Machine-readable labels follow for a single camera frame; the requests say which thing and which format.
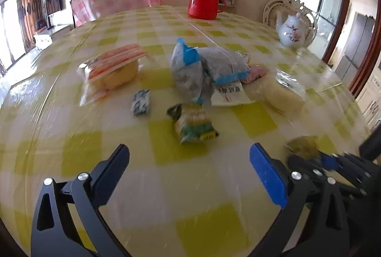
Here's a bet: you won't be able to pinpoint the pink snack packet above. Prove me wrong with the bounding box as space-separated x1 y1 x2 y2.
241 65 269 84

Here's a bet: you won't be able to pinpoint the white labelled snack packet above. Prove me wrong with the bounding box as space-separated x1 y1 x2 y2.
211 80 254 107

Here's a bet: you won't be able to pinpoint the small blue white candy packet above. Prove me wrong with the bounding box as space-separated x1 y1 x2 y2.
131 89 150 116

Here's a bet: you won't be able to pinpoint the white tv cabinet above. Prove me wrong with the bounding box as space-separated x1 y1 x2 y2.
34 24 71 50

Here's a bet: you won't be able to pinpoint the round cake in clear wrap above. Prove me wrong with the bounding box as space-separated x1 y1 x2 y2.
261 69 307 114

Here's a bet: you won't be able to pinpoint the yellow checkered tablecloth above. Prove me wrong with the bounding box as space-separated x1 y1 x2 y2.
1 6 369 256

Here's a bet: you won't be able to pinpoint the orange bread package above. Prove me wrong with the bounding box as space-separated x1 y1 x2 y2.
77 44 147 106

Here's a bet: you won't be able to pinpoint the grey blue snack bag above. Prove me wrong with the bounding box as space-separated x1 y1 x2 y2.
196 47 251 85
170 39 212 104

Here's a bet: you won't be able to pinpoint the brown window curtains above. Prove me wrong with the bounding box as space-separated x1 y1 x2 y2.
17 0 43 53

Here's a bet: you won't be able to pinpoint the white floral teapot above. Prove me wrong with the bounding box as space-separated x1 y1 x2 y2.
275 11 306 49

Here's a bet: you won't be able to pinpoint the olive green snack packet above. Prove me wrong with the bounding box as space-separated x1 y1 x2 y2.
285 136 320 160

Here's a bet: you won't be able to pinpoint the grey refrigerator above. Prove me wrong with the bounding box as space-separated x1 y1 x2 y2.
335 13 375 87

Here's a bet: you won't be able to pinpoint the white ornate dining chair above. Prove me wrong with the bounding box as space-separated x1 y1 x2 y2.
262 0 318 48

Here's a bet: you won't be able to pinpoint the green garlic snack packet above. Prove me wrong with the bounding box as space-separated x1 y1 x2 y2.
167 104 219 143

